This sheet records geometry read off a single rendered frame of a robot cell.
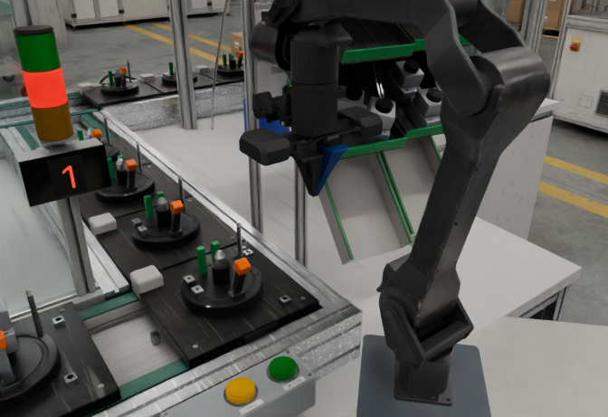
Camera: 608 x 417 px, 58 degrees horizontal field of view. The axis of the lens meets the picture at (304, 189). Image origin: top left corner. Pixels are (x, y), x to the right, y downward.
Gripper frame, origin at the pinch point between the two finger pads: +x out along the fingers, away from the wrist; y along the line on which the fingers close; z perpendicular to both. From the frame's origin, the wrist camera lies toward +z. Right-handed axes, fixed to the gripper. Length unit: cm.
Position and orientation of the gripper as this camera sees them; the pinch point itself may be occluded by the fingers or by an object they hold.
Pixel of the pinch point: (313, 171)
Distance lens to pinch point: 70.4
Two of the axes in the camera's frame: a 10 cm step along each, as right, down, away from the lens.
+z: -5.8, -3.6, 7.3
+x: 0.0, 9.0, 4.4
